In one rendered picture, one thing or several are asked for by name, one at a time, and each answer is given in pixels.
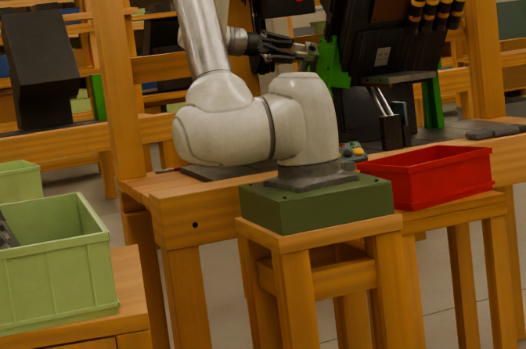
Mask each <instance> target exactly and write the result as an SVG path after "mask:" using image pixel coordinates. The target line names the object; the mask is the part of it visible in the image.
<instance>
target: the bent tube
mask: <svg viewBox="0 0 526 349"><path fill-rule="evenodd" d="M304 44H305V48H306V51H305V52H306V53H307V55H309V56H319V50H318V47H317V43H313V42H308V41H306V42H305V43H304ZM310 62H311V61H306V60H304V61H301V62H300V64H299V67H298V69H297V72H307V69H308V66H309V64H310Z"/></svg>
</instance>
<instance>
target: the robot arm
mask: <svg viewBox="0 0 526 349"><path fill-rule="evenodd" d="M173 2H174V6H175V10H176V13H177V17H178V22H179V29H178V44H179V45H180V46H181V47H182V48H183V49H185V51H186V56H187V60H188V63H189V69H190V73H191V76H192V79H193V83H192V84H191V86H190V87H189V90H188V91H187V93H186V106H184V107H182V108H180V109H179V111H178V112H177V113H176V114H175V117H174V121H173V123H172V126H171V132H172V138H173V142H174V144H175V148H176V151H177V153H178V155H179V156H180V157H181V158H182V159H183V160H186V161H187V162H188V163H190V164H195V165H198V166H202V167H233V166H240V165H244V164H252V163H255V162H258V161H261V160H268V159H272V160H277V169H278V175H277V176H275V177H272V178H268V179H265V180H263V186H264V187H273V188H277V189H284V190H288V191H292V192H295V193H302V192H308V191H311V190H313V189H320V188H324V187H327V186H331V185H337V184H341V183H345V182H353V181H358V180H359V174H358V173H354V172H352V171H355V169H356V165H355V162H354V161H340V157H339V138H338V129H337V118H336V113H335V109H334V104H333V100H332V98H331V95H330V92H329V90H328V88H327V87H326V84H325V83H324V81H323V80H322V79H321V78H320V77H319V75H318V74H316V73H312V72H295V73H282V74H280V75H279V76H278V77H275V78H274V79H273V80H272V81H271V83H270V84H269V86H268V93H266V94H264V95H261V96H257V97H253V95H252V93H251V92H250V90H249V88H248V87H247V85H246V83H245V81H244V80H242V79H241V78H240V77H238V76H236V75H235V74H233V72H232V67H231V63H230V60H229V55H230V56H242V55H245V56H256V55H258V56H261V57H264V59H265V63H287V64H292V63H293V61H294V60H301V61H304V60H306V61H311V62H313V60H314V58H315V56H309V55H307V53H306V52H305V51H306V48H305V45H303V44H301V43H297V42H294V39H292V41H291V37H289V36H285V35H281V34H275V33H272V32H268V31H266V30H262V31H261V34H259V35H258V34H257V33H254V32H249V31H246V30H245V29H243V28H238V27H231V26H230V27H229V26H227V23H228V14H229V0H173ZM278 48H282V49H278ZM283 49H291V51H295V52H290V51H287V50H283Z"/></svg>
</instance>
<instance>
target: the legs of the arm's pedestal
mask: <svg viewBox="0 0 526 349"><path fill-rule="evenodd" d="M239 239H240V251H241V257H242V264H243V275H244V282H245V288H246V295H247V306H248V312H249V319H250V331H251V337H252V343H253V349H320V342H319V330H318V323H317V317H316V309H315V302H316V301H319V300H325V299H329V298H333V307H334V314H335V321H336V328H337V341H338V348H339V349H372V344H371V336H370V329H369V316H368V308H367V301H366V290H369V293H370V300H371V308H372V315H373V328H374V336H375V343H376V349H413V337H412V330H411V322H410V314H409V300H408V292H407V285H406V277H405V263H404V255H403V248H402V234H401V230H397V231H393V232H386V233H382V234H378V235H374V236H367V237H364V243H362V242H360V238H359V239H353V240H348V241H344V242H340V243H334V244H330V245H325V246H318V247H314V248H311V249H307V250H299V251H295V252H292V253H288V254H278V253H276V252H274V251H272V250H270V249H268V248H266V247H264V246H262V245H260V244H258V243H256V242H254V241H252V240H250V239H248V238H246V237H244V236H242V235H240V234H239Z"/></svg>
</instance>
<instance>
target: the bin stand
mask: <svg viewBox="0 0 526 349"><path fill-rule="evenodd" d="M394 211H396V212H398V213H401V214H402V220H403V229H401V234H402V248H403V255H404V263H405V277H406V285H407V292H408V300H409V314H410V322H411V330H412V337H413V349H427V348H426V340H425V332H424V324H423V310H422V303H421V295H420V281H419V272H418V264H417V257H416V242H415V235H414V233H418V232H425V231H429V230H433V229H437V228H444V227H447V234H448V242H449V257H450V265H451V273H452V288H453V296H454V305H455V313H456V328H457V336H458V345H459V349H481V342H480V334H479V325H478V317H477V301H476V293H475V285H474V269H473V261H472V253H471V244H470V228H469V222H472V221H479V220H481V224H482V233H483V241H484V250H485V266H486V275H487V283H488V299H489V307H490V316H491V324H492V340H493V349H517V334H516V325H515V316H514V307H513V291H512V282H511V273H510V256H509V247H508V239H507V230H506V214H508V208H507V199H506V193H504V192H498V191H494V190H490V191H487V192H482V193H478V194H476V195H472V196H468V197H464V198H462V199H458V200H453V201H450V202H447V203H443V204H439V205H437V206H433V207H428V208H425V209H422V210H417V211H414V212H411V211H405V210H394ZM366 293H367V300H368V308H369V321H370V329H371V336H372V343H373V349H376V343H375V336H374V328H373V315H372V308H371V300H370V293H369V290H366Z"/></svg>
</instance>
